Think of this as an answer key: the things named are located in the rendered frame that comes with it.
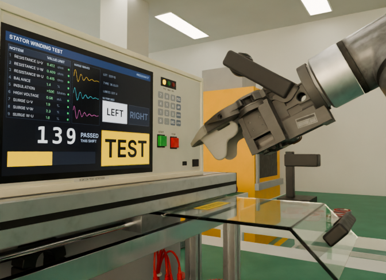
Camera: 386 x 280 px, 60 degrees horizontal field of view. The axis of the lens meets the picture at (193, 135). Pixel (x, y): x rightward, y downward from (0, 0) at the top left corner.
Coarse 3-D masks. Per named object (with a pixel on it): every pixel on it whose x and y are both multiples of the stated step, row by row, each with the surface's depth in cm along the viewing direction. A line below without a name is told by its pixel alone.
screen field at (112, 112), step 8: (104, 104) 47; (112, 104) 48; (120, 104) 50; (104, 112) 47; (112, 112) 48; (120, 112) 50; (128, 112) 51; (136, 112) 53; (144, 112) 54; (104, 120) 47; (112, 120) 48; (120, 120) 50; (128, 120) 51; (136, 120) 53; (144, 120) 54
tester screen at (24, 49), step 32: (32, 64) 38; (64, 64) 41; (96, 64) 46; (32, 96) 38; (64, 96) 41; (96, 96) 46; (128, 96) 51; (32, 128) 38; (96, 128) 46; (128, 128) 51; (96, 160) 45
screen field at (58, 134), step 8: (40, 128) 38; (48, 128) 39; (56, 128) 40; (64, 128) 41; (72, 128) 42; (40, 136) 38; (48, 136) 39; (56, 136) 40; (64, 136) 41; (72, 136) 42; (40, 144) 38; (48, 144) 39; (56, 144) 40; (64, 144) 41; (72, 144) 42
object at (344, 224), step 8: (344, 216) 51; (352, 216) 54; (336, 224) 47; (344, 224) 47; (352, 224) 50; (328, 232) 47; (336, 232) 47; (344, 232) 46; (328, 240) 47; (336, 240) 47
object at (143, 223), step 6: (138, 216) 57; (144, 216) 57; (150, 216) 58; (156, 216) 60; (162, 216) 61; (138, 222) 57; (144, 222) 57; (150, 222) 58; (156, 222) 60; (162, 222) 61; (126, 228) 58; (132, 228) 57; (138, 228) 57; (144, 228) 57; (150, 228) 58
